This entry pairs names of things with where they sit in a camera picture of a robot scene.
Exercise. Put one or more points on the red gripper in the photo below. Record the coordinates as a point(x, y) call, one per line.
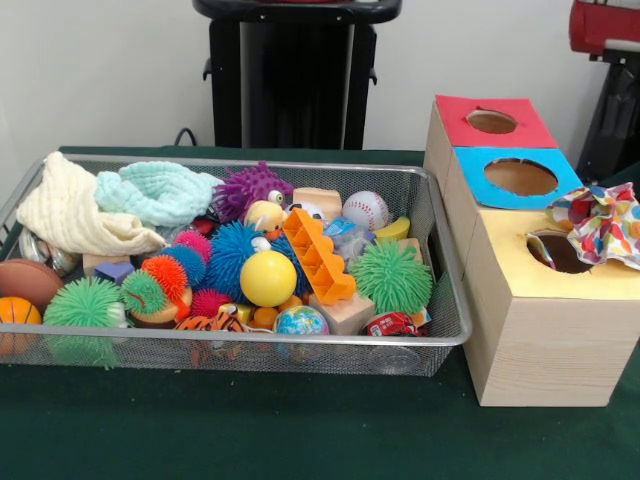
point(605, 22)

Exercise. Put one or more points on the wooden three-hole box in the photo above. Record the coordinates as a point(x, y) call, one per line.
point(550, 350)

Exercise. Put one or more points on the silver mesh bin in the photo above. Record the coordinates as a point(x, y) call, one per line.
point(300, 357)

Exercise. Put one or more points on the green spiky ball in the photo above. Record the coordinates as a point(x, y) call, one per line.
point(392, 277)
point(85, 305)

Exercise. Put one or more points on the orange plastic block tray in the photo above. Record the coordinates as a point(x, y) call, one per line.
point(317, 255)

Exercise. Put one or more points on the purple spiky toy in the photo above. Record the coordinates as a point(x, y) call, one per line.
point(245, 187)

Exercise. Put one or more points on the yellow ball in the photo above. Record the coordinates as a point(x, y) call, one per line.
point(268, 279)

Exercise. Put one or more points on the globe print ball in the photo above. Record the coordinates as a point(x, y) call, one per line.
point(301, 321)

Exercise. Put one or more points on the mint knitted cloth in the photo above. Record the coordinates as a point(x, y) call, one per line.
point(155, 192)

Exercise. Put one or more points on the dark green tablecloth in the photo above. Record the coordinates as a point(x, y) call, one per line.
point(300, 435)

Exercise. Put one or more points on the cream knitted cloth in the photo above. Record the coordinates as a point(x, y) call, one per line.
point(65, 210)

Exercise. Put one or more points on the brown toy football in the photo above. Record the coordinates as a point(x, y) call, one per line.
point(27, 282)

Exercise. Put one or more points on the small orange basketball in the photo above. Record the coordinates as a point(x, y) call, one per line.
point(17, 311)

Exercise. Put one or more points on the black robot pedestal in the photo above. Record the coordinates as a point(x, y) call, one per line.
point(290, 75)

